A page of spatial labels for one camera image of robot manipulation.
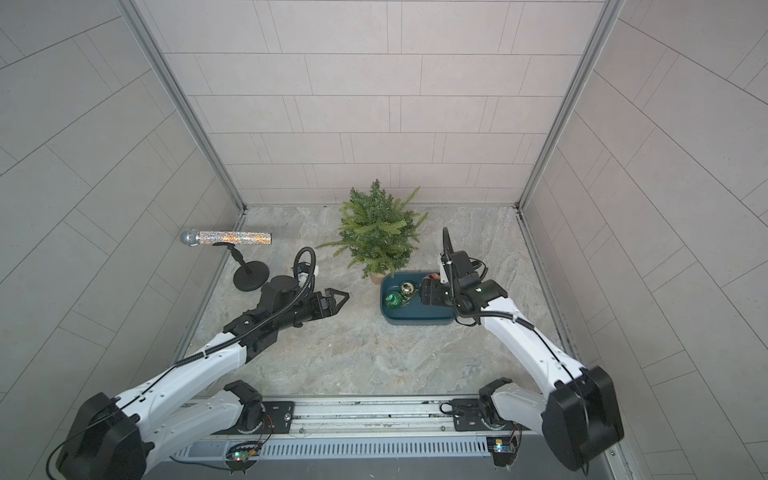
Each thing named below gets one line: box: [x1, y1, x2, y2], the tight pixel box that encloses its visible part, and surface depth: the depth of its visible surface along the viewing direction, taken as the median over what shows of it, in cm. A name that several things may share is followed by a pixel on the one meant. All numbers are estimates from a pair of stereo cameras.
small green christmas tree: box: [316, 179, 429, 284], surface depth 77 cm
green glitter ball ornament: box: [385, 291, 402, 309], surface depth 88 cm
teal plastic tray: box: [380, 271, 455, 325], surface depth 88 cm
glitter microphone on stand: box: [180, 228, 273, 292], surface depth 84 cm
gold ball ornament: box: [401, 282, 415, 299], surface depth 91 cm
